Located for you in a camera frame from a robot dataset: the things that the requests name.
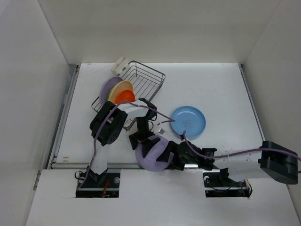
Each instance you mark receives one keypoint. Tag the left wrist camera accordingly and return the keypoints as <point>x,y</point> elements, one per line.
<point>157,129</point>

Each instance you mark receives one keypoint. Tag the light purple plate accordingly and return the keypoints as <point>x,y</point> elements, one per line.
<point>149,162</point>

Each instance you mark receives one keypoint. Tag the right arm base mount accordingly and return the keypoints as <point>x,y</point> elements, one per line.
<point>218,187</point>

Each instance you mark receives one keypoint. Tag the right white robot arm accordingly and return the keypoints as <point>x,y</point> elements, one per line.
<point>270,160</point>

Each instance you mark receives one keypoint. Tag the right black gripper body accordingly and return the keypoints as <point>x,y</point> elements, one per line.
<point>178,158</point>

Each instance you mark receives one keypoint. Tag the rear purple plate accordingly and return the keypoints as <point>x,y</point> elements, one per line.
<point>107,87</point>

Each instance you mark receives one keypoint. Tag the grey wire dish rack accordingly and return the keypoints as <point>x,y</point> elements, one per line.
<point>146,82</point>

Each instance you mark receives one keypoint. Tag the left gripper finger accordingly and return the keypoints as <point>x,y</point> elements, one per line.
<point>133,141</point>
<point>148,144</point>

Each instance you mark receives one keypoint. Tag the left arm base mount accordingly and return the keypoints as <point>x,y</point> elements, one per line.
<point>108,188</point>

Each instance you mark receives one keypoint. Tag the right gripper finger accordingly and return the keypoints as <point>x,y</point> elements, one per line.
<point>168,153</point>
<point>175,166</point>

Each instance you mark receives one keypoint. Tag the yellow plate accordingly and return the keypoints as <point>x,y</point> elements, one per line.
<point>118,88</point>

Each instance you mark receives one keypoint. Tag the blue plate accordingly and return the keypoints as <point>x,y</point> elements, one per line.
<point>189,119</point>

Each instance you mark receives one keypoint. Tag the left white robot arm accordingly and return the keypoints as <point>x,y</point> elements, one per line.
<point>109,121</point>

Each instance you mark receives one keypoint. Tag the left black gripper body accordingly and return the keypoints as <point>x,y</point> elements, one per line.
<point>143,132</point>

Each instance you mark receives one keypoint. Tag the orange plate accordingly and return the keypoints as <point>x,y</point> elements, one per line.
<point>127,95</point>

